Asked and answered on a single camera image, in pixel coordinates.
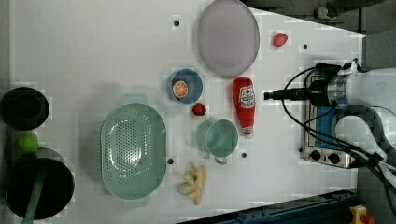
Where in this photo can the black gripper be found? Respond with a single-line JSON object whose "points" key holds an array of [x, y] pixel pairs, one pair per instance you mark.
{"points": [[317, 90]]}

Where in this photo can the red plush ketchup bottle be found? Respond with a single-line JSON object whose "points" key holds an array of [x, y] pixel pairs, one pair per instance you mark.
{"points": [[244, 102]]}

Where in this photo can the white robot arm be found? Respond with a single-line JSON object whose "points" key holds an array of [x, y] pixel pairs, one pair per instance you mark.
{"points": [[363, 104]]}

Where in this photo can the green perforated strainer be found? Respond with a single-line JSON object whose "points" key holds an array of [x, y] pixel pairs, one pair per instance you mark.
{"points": [[133, 150]]}

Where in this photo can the red pink fruit toy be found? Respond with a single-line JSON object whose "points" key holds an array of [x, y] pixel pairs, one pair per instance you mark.
{"points": [[280, 40]]}

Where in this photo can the lavender round plate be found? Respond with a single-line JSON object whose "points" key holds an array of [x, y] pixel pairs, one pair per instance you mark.
{"points": [[228, 37]]}

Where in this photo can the green mug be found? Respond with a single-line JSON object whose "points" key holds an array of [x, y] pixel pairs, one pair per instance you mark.
{"points": [[217, 137]]}

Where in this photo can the red strawberry toy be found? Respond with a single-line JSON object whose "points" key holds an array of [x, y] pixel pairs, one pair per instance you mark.
{"points": [[199, 109]]}

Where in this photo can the orange slice toy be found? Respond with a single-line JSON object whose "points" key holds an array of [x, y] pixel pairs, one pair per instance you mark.
{"points": [[180, 89]]}

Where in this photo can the yellow banana bunch toy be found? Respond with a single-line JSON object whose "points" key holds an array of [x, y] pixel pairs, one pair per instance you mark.
{"points": [[194, 184]]}

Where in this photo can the yellow red emergency button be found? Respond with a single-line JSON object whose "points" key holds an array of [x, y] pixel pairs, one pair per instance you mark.
{"points": [[360, 216]]}

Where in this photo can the large black pot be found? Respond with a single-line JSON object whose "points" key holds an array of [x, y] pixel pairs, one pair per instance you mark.
{"points": [[58, 188]]}

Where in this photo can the blue metal frame rail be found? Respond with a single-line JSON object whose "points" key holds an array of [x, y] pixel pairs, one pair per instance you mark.
{"points": [[329, 208]]}

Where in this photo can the green ladle handle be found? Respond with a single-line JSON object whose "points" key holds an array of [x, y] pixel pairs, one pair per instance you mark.
{"points": [[35, 195]]}

